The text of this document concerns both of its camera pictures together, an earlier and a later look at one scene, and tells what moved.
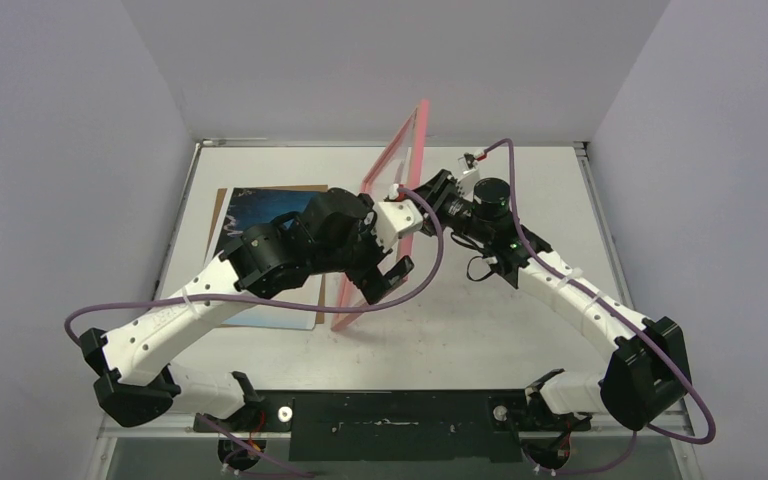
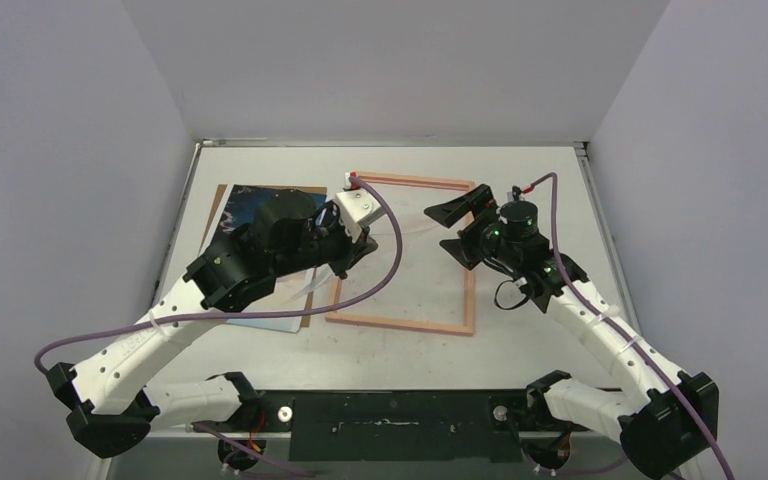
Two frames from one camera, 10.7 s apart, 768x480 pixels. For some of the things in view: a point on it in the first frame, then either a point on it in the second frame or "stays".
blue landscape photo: x=244 y=208 stays
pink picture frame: x=403 y=164 to x=467 y=329
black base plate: x=470 y=425 stays
